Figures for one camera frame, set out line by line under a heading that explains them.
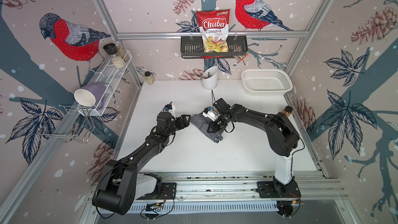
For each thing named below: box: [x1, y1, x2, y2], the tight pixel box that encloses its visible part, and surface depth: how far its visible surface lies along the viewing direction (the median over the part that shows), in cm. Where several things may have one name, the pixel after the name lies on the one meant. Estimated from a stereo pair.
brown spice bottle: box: [281, 105, 293, 118], surface depth 94 cm
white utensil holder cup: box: [202, 65, 219, 90], surface depth 116 cm
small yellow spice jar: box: [144, 71, 155, 86], surface depth 120 cm
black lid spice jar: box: [102, 43, 119, 58], surface depth 81 cm
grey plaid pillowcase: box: [190, 113, 220, 141], surface depth 91 cm
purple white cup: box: [73, 82, 107, 108], surface depth 63 cm
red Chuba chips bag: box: [195, 8, 231, 53], surface depth 84 cm
